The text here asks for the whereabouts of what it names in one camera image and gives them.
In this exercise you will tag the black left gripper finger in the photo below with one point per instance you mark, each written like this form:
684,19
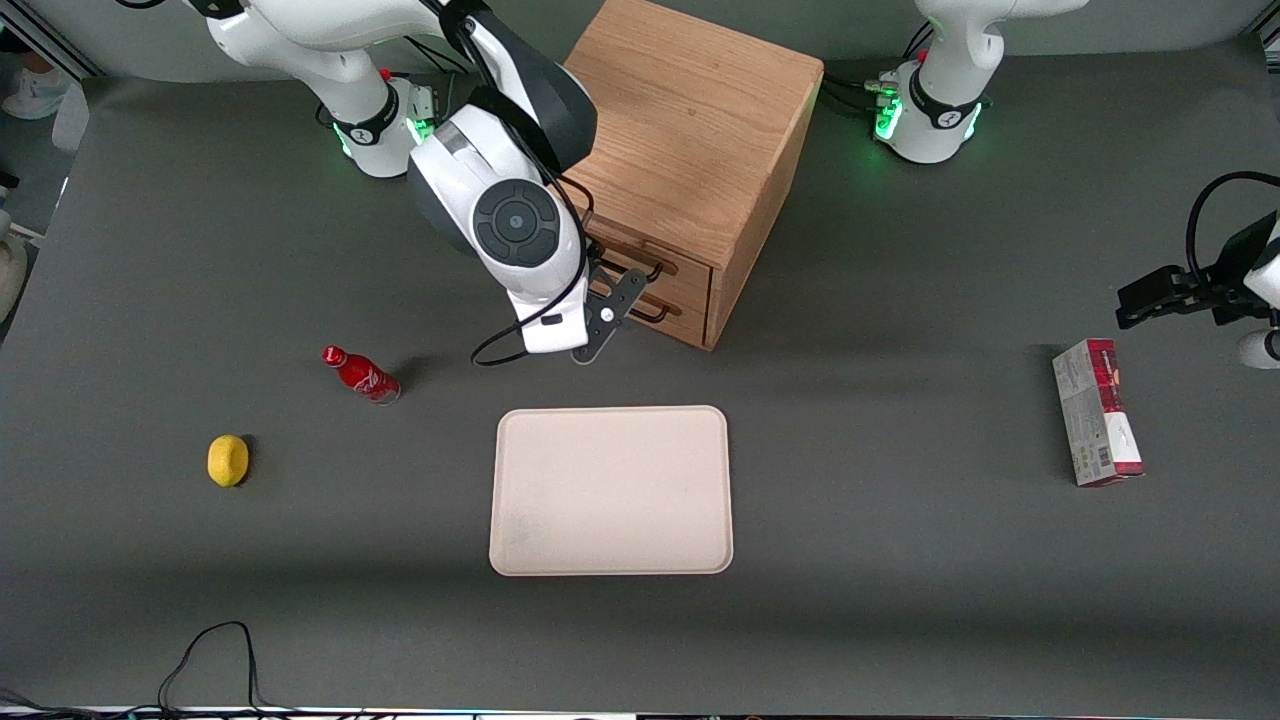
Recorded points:
1140,305
1180,280

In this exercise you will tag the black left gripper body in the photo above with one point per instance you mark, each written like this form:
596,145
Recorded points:
1222,290

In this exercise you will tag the wooden drawer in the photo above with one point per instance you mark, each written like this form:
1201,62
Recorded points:
695,325
695,288

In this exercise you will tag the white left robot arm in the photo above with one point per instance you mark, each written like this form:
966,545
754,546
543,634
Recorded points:
940,110

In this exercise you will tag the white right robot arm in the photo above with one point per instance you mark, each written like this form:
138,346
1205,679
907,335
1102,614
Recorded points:
470,170

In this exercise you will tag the wooden drawer cabinet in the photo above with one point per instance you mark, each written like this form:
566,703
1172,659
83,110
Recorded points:
700,110

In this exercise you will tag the red plaid cardboard box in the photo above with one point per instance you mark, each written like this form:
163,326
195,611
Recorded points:
1095,420

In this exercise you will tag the beige plastic tray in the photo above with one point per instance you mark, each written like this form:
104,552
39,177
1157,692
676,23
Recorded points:
610,490

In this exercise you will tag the red cola bottle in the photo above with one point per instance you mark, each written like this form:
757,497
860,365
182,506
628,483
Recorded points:
362,376

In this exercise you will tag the grey table mat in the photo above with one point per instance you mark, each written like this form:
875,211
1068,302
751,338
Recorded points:
900,600

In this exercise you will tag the yellow lemon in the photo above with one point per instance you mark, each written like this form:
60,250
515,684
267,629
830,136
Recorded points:
228,460

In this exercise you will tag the white sneaker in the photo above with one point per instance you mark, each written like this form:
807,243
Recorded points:
30,95

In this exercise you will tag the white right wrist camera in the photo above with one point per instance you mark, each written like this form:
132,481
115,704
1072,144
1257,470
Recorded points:
550,335

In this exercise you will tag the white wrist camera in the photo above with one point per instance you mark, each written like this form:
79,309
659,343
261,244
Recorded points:
550,335
1258,350

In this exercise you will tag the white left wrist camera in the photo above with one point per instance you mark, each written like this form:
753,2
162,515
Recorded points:
1258,350

